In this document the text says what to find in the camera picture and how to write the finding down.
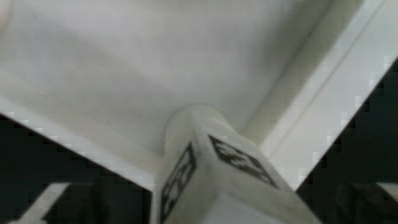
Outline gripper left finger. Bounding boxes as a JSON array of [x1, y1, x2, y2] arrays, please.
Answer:
[[11, 182, 110, 224]]

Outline white table leg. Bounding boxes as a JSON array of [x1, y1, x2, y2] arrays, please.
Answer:
[[149, 105, 322, 224]]

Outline white square tabletop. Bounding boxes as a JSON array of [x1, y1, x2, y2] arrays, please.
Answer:
[[0, 0, 398, 185]]

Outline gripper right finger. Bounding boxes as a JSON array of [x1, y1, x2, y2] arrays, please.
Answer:
[[336, 182, 398, 224]]

